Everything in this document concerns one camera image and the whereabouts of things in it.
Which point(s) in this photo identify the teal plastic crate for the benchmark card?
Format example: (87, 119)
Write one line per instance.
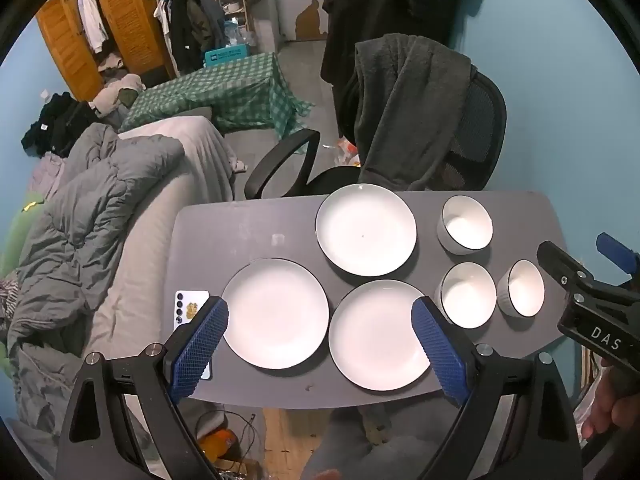
(227, 55)

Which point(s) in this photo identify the wooden clothes rack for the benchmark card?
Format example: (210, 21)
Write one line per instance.
(245, 5)

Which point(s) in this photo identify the black hanging jacket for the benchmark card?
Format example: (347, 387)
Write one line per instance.
(380, 10)

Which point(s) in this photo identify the person's right hand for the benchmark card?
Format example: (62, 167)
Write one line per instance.
(612, 405)

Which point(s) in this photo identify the white smartphone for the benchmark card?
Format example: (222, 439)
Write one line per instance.
(187, 305)

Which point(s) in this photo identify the orange object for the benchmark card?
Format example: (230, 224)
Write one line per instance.
(217, 445)

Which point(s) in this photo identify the white plate with black rim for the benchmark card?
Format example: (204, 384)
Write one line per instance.
(366, 230)
(275, 312)
(375, 335)

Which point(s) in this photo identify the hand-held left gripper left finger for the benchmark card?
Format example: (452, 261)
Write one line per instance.
(197, 347)

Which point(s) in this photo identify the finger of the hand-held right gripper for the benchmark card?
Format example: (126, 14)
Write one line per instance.
(562, 265)
(620, 255)

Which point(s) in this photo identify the pile of black clothes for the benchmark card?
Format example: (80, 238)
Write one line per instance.
(55, 125)

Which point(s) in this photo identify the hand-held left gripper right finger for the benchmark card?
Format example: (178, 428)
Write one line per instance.
(440, 347)

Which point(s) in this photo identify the lilac cloth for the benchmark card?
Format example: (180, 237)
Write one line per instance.
(47, 175)

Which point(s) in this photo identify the grey duvet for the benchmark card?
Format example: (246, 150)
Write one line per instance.
(90, 220)

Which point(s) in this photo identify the light grey bed sheet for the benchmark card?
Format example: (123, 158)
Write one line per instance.
(195, 155)

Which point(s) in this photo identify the black mesh office chair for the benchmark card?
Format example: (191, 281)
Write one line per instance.
(480, 125)

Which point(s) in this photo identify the hanging dark clothes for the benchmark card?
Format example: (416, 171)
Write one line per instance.
(192, 25)

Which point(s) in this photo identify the large white ribbed bowl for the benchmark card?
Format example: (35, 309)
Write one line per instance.
(465, 225)

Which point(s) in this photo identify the person's grey trousers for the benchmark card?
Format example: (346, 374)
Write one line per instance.
(350, 445)

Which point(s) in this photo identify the small white ribbed bowl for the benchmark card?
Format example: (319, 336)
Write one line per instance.
(522, 287)

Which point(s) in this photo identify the green checked cloth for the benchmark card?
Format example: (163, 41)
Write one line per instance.
(230, 92)

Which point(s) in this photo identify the orange snack packet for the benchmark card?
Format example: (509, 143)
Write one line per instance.
(346, 150)

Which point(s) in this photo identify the medium white ribbed bowl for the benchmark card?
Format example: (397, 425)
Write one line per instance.
(467, 295)

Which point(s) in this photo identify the wooden louvred wardrobe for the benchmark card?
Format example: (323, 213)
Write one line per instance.
(130, 15)

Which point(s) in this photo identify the white hanging shirt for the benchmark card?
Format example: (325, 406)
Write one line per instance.
(92, 17)

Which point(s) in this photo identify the pile of beige clothes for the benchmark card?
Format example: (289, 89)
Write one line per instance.
(117, 92)

